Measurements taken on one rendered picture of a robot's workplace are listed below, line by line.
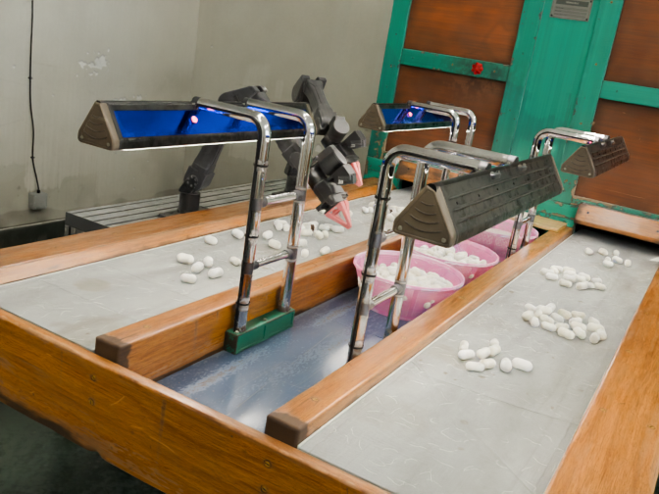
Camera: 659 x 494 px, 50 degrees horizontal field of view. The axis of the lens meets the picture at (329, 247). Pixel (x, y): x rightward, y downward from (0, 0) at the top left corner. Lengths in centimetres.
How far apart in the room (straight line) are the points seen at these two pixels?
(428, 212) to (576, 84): 178
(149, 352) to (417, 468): 47
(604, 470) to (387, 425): 30
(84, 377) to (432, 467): 54
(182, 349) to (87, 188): 294
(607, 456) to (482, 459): 18
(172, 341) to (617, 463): 70
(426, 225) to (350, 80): 312
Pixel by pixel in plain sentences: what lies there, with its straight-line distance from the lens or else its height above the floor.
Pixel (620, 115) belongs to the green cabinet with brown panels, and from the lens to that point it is 258.
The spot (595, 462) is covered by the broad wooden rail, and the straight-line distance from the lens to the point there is 107.
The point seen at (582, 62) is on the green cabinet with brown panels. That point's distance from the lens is 260.
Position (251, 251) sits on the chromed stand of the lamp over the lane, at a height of 87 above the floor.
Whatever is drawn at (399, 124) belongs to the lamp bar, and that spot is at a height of 106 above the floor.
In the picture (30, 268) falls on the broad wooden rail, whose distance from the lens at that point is 147.
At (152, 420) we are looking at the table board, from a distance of 109.
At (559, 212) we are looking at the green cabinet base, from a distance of 262.
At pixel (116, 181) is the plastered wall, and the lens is 427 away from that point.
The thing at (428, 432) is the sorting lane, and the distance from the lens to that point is 106.
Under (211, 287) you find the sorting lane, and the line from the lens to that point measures 146.
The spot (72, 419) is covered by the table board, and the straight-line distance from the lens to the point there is 122.
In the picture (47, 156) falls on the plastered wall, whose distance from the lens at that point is 392.
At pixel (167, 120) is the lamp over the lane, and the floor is 108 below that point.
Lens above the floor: 126
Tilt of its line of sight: 16 degrees down
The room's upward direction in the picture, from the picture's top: 9 degrees clockwise
